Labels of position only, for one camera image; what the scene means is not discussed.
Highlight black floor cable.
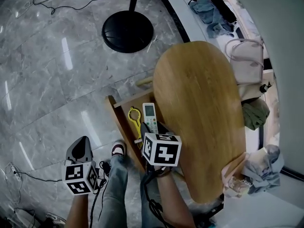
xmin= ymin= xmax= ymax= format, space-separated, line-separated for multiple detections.
xmin=32 ymin=0 xmax=115 ymax=15

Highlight black garment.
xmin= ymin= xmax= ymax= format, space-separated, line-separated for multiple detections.
xmin=192 ymin=0 xmax=238 ymax=25

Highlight pink transparent tote bag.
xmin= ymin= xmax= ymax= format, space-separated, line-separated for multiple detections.
xmin=221 ymin=152 xmax=250 ymax=199

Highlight person's right leg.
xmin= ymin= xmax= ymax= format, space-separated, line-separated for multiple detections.
xmin=140 ymin=165 xmax=167 ymax=228

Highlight white power strip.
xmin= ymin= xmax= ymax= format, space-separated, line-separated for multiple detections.
xmin=10 ymin=166 xmax=22 ymax=182

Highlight black power strip cable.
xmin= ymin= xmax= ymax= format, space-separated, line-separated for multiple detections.
xmin=16 ymin=171 xmax=63 ymax=183

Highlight light blue crumpled garment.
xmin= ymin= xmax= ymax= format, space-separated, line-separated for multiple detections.
xmin=241 ymin=144 xmax=285 ymax=195

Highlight person's left forearm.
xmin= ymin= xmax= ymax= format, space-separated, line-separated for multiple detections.
xmin=65 ymin=193 xmax=91 ymax=228

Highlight person's leg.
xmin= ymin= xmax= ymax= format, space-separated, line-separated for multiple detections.
xmin=140 ymin=165 xmax=167 ymax=228
xmin=101 ymin=154 xmax=129 ymax=228

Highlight person's left leg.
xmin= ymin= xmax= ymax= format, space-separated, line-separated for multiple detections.
xmin=101 ymin=154 xmax=129 ymax=228

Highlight wooden drawer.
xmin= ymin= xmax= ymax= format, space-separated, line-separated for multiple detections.
xmin=105 ymin=90 xmax=167 ymax=173

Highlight black pedestal fan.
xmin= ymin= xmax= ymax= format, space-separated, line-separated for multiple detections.
xmin=101 ymin=0 xmax=154 ymax=54

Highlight white remote control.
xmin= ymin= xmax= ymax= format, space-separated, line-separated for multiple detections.
xmin=142 ymin=103 xmax=159 ymax=135

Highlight grey white sneaker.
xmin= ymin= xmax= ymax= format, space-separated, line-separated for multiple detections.
xmin=46 ymin=212 xmax=67 ymax=227

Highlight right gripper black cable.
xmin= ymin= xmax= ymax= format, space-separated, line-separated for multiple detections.
xmin=140 ymin=171 xmax=171 ymax=228

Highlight beige handbag with pink straps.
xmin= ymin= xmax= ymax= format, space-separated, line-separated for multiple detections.
xmin=225 ymin=38 xmax=265 ymax=86

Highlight person's right forearm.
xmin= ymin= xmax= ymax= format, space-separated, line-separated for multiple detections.
xmin=155 ymin=169 xmax=197 ymax=228

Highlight blue denim clothes pile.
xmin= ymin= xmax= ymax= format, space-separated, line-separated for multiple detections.
xmin=190 ymin=0 xmax=236 ymax=39

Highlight olive green bag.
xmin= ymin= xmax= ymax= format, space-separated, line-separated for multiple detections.
xmin=241 ymin=98 xmax=271 ymax=131

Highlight person's left shoe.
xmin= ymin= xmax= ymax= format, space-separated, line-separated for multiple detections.
xmin=111 ymin=140 xmax=127 ymax=157

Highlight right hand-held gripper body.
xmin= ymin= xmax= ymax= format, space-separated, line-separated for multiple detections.
xmin=141 ymin=132 xmax=182 ymax=175

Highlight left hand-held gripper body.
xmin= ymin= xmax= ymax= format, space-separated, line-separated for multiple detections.
xmin=61 ymin=159 xmax=99 ymax=196

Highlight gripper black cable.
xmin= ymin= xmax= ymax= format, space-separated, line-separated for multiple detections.
xmin=89 ymin=161 xmax=111 ymax=228
xmin=140 ymin=171 xmax=171 ymax=228

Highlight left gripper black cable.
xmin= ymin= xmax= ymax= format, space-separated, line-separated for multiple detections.
xmin=89 ymin=161 xmax=111 ymax=228

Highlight yellow plastic tongs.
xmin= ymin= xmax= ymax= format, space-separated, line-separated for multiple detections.
xmin=127 ymin=106 xmax=144 ymax=150

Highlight oval wooden coffee table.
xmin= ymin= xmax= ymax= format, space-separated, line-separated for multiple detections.
xmin=135 ymin=41 xmax=247 ymax=204

